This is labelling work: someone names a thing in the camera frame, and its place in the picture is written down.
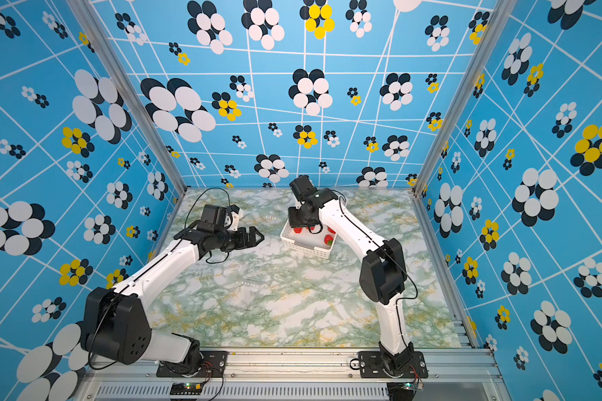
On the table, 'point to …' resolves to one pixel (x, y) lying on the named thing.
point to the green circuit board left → (186, 388)
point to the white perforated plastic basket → (317, 241)
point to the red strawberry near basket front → (328, 240)
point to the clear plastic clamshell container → (243, 295)
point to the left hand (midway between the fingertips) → (257, 236)
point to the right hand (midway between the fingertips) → (297, 220)
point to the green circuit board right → (413, 386)
